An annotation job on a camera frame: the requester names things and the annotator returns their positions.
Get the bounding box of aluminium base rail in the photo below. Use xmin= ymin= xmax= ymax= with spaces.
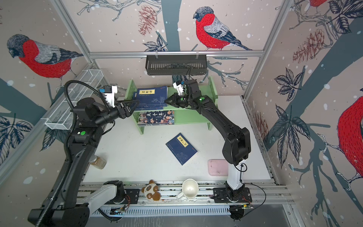
xmin=91 ymin=183 xmax=295 ymax=218

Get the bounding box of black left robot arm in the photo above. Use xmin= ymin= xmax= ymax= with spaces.
xmin=28 ymin=80 xmax=140 ymax=227

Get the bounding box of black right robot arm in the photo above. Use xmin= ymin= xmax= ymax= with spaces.
xmin=165 ymin=79 xmax=256 ymax=205

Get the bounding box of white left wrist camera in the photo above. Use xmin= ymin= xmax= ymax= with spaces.
xmin=99 ymin=85 xmax=118 ymax=107

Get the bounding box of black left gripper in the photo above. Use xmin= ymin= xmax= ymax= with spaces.
xmin=95 ymin=98 xmax=140 ymax=128

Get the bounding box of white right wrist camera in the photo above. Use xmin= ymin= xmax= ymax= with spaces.
xmin=173 ymin=81 xmax=185 ymax=96

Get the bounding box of dark blue book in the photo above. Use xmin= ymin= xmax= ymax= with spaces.
xmin=132 ymin=86 xmax=168 ymax=111
xmin=165 ymin=133 xmax=198 ymax=166

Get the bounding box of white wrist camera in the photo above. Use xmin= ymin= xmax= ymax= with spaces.
xmin=99 ymin=85 xmax=118 ymax=107
xmin=173 ymin=81 xmax=185 ymax=96

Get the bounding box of colourful cartoon cover book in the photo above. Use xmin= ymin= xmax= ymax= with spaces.
xmin=136 ymin=111 xmax=175 ymax=126

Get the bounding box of white wire mesh basket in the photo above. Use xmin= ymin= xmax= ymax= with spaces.
xmin=45 ymin=69 xmax=104 ymax=130

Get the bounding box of black hanging wall basket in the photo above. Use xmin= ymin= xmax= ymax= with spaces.
xmin=145 ymin=54 xmax=208 ymax=76

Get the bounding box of brown white plush toy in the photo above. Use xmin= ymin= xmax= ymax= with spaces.
xmin=141 ymin=180 xmax=161 ymax=201

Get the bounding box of small glass spice jar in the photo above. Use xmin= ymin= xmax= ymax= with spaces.
xmin=89 ymin=155 xmax=107 ymax=169

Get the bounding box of white ceramic mug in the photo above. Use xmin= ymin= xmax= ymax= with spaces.
xmin=176 ymin=179 xmax=199 ymax=199

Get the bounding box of pink plastic tray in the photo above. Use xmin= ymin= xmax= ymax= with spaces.
xmin=208 ymin=159 xmax=229 ymax=176

